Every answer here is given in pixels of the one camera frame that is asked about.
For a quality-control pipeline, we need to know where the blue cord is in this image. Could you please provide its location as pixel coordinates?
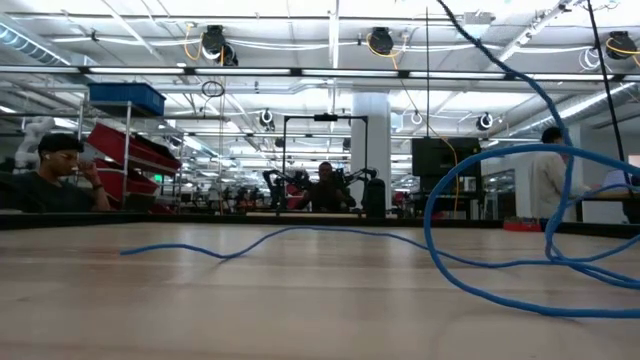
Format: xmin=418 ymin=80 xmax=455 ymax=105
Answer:
xmin=118 ymin=0 xmax=640 ymax=320

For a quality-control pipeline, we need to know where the person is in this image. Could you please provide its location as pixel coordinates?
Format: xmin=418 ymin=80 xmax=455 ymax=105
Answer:
xmin=294 ymin=160 xmax=358 ymax=214
xmin=528 ymin=126 xmax=594 ymax=222
xmin=0 ymin=132 xmax=112 ymax=215

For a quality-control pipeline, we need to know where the black cylinder stand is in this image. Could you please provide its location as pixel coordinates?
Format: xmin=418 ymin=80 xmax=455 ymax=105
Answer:
xmin=363 ymin=177 xmax=388 ymax=220

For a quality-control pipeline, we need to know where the white pillar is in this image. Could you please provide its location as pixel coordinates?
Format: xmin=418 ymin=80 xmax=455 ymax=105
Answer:
xmin=350 ymin=91 xmax=393 ymax=211

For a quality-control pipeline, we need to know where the black equipment cabinet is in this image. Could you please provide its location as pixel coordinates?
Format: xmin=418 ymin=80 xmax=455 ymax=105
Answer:
xmin=410 ymin=136 xmax=483 ymax=221

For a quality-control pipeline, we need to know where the long ceiling light strip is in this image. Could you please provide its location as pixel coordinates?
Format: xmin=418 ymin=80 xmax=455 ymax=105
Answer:
xmin=0 ymin=64 xmax=640 ymax=83

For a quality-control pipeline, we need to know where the shelf rack with red bins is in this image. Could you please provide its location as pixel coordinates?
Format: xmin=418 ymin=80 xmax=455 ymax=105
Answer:
xmin=74 ymin=99 xmax=185 ymax=216

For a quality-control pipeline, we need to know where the small red block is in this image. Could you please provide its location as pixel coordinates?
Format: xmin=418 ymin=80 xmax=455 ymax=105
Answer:
xmin=502 ymin=218 xmax=543 ymax=233

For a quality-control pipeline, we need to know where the blue plastic bin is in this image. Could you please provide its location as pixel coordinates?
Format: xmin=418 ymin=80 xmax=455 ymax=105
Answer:
xmin=88 ymin=82 xmax=167 ymax=118

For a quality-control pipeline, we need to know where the wooden desk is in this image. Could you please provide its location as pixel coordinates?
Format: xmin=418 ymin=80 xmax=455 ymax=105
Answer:
xmin=573 ymin=188 xmax=640 ymax=224

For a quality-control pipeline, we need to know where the open laptop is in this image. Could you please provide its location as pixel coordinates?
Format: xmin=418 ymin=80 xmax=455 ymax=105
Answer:
xmin=602 ymin=169 xmax=632 ymax=190

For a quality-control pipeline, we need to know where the black gantry frame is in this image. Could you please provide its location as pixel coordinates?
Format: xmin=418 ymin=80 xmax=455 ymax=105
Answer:
xmin=281 ymin=113 xmax=370 ymax=214

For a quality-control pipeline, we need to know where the yellow hanging cable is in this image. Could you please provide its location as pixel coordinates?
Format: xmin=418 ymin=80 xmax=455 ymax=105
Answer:
xmin=439 ymin=137 xmax=460 ymax=214

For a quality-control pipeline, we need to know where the black ceiling cable reel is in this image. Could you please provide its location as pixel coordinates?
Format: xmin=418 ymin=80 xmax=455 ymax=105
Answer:
xmin=202 ymin=24 xmax=239 ymax=67
xmin=605 ymin=30 xmax=639 ymax=61
xmin=367 ymin=27 xmax=396 ymax=56

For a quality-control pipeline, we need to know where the black diagonal cable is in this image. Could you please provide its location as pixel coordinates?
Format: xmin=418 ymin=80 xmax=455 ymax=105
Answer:
xmin=585 ymin=0 xmax=632 ymax=184

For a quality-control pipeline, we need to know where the silver ventilation duct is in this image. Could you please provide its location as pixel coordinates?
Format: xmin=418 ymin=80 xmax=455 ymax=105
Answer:
xmin=0 ymin=22 xmax=71 ymax=66

